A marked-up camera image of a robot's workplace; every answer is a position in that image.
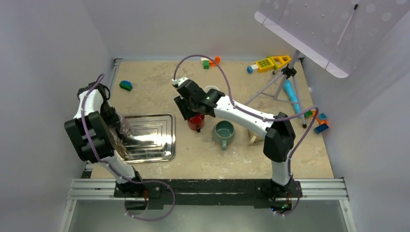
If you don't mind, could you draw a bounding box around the pink mug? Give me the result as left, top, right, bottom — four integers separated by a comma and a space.
204, 86, 219, 93

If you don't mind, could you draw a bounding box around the red mug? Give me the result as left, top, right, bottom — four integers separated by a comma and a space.
187, 114, 205, 133

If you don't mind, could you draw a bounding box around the teal speckled mug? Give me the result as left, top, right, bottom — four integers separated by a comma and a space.
212, 120, 235, 151

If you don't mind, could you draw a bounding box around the beige round mug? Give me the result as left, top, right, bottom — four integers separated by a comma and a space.
247, 130, 264, 146

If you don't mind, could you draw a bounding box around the orange elbow toy piece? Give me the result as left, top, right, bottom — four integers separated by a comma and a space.
209, 56, 221, 67

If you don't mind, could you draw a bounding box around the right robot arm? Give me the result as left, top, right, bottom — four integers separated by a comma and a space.
172, 77, 295, 197

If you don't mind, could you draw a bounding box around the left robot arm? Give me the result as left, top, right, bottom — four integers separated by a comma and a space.
64, 82, 145, 198

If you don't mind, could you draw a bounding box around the brown striped mug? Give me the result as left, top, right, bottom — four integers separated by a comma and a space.
116, 141, 129, 160

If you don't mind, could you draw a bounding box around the small green cube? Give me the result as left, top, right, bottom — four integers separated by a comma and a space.
202, 60, 210, 69

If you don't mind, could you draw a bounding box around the metal tray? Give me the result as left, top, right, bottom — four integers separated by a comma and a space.
123, 113, 176, 163

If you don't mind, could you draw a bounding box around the blue white toy block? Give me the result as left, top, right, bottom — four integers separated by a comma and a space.
247, 64, 259, 74

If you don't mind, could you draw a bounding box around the blue green toy block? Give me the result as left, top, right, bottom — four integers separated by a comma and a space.
119, 81, 133, 91

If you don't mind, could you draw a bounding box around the yellow toy block structure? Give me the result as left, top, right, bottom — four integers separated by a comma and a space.
256, 55, 292, 73

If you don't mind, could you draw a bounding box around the light blue cone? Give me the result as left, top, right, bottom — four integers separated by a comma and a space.
283, 79, 300, 114

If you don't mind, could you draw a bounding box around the tripod stand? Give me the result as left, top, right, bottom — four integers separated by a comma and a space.
245, 50, 303, 112

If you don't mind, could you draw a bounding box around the orange curved toy piece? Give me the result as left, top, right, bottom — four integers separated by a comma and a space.
309, 110, 329, 126

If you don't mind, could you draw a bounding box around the perforated white board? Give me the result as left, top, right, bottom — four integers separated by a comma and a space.
254, 0, 410, 78

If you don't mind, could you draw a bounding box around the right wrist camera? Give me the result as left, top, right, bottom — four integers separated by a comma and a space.
172, 77, 189, 88

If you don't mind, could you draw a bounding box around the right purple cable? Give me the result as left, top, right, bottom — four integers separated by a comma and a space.
173, 55, 320, 193

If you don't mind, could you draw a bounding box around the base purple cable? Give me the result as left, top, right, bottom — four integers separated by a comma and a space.
124, 181, 177, 222

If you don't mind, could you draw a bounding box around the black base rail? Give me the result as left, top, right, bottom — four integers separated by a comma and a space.
114, 179, 303, 210

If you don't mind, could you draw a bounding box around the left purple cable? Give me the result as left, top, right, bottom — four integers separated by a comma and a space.
80, 73, 129, 183

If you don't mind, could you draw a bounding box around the aluminium frame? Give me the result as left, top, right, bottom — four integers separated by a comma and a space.
59, 178, 357, 232

